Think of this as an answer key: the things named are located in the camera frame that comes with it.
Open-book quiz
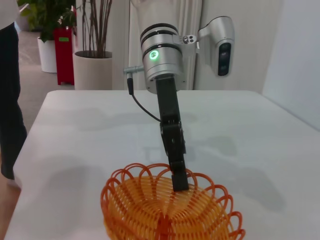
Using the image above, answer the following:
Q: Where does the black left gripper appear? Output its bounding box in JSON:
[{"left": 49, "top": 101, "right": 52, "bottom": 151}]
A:
[{"left": 155, "top": 76, "right": 187, "bottom": 165}]

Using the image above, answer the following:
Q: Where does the white plant pot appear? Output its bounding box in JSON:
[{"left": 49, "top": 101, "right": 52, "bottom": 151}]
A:
[{"left": 37, "top": 36, "right": 58, "bottom": 74}]

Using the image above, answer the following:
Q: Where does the bare stem plant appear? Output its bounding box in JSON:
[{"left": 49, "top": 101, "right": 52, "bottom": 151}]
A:
[{"left": 74, "top": 0, "right": 113, "bottom": 59}]

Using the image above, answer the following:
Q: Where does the beige round plant pot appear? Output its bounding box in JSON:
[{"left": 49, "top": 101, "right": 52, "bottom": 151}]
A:
[{"left": 72, "top": 50, "right": 113, "bottom": 91}]

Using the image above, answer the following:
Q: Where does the black cable with metal connector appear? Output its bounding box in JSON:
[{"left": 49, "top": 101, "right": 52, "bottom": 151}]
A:
[{"left": 122, "top": 64, "right": 163, "bottom": 123}]

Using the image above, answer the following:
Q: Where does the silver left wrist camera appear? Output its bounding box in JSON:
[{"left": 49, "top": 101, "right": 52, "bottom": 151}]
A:
[{"left": 178, "top": 16, "right": 236, "bottom": 77}]

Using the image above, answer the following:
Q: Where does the green leafy plant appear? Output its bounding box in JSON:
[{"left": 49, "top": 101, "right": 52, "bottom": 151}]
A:
[{"left": 17, "top": 0, "right": 77, "bottom": 43}]

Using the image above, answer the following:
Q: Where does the orange wire basket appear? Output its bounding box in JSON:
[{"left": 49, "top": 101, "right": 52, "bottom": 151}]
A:
[{"left": 100, "top": 162, "right": 246, "bottom": 240}]

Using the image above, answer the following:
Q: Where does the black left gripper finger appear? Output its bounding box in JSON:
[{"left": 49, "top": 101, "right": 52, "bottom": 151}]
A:
[{"left": 169, "top": 161, "right": 190, "bottom": 193}]

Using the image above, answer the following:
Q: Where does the red box stand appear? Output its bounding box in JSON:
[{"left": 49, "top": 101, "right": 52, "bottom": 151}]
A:
[{"left": 53, "top": 26, "right": 76, "bottom": 87}]

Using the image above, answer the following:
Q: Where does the person in dark trousers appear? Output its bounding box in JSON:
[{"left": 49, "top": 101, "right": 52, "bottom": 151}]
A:
[{"left": 0, "top": 0, "right": 28, "bottom": 187}]

